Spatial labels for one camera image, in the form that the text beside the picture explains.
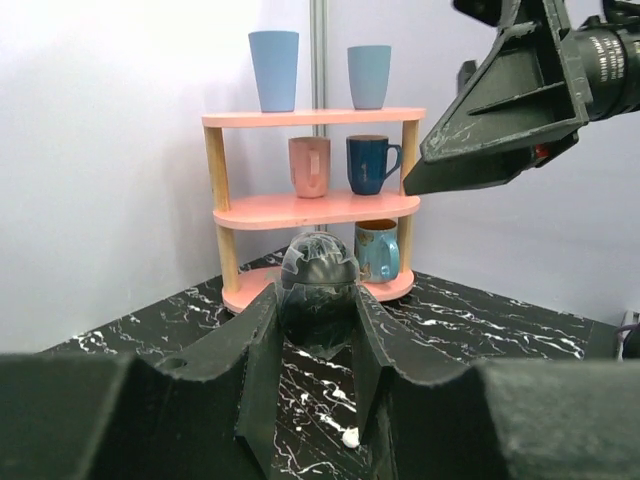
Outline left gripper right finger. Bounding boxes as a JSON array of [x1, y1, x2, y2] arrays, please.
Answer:
[[352, 288, 509, 479]]

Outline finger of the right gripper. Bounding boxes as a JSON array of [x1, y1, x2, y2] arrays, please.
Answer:
[[403, 20, 588, 195]]

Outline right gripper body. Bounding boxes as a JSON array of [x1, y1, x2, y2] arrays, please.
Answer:
[[452, 0, 640, 174]]

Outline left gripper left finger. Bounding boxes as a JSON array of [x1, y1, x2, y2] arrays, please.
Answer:
[[90, 286, 283, 479]]

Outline black earbud charging case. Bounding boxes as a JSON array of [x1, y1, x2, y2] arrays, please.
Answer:
[[277, 232, 360, 360]]

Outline left white earbud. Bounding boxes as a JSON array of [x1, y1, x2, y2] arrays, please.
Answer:
[[342, 427, 360, 449]]

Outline pink three-tier shelf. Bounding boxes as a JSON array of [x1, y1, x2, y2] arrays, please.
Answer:
[[202, 107, 426, 313]]

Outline right blue plastic cup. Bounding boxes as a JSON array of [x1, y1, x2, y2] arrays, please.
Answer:
[[347, 45, 392, 110]]

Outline blue plastic cup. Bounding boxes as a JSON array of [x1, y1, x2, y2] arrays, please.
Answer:
[[347, 45, 392, 110], [248, 30, 299, 113]]

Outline dark blue mug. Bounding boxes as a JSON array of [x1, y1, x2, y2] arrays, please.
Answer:
[[346, 135, 403, 196]]

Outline light blue ceramic mug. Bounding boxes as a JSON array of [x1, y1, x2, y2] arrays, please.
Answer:
[[354, 219, 400, 284]]

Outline pink mug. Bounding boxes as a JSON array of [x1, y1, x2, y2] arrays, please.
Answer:
[[288, 136, 331, 199]]

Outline left blue plastic cup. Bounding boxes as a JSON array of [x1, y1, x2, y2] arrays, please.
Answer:
[[248, 30, 299, 113]]

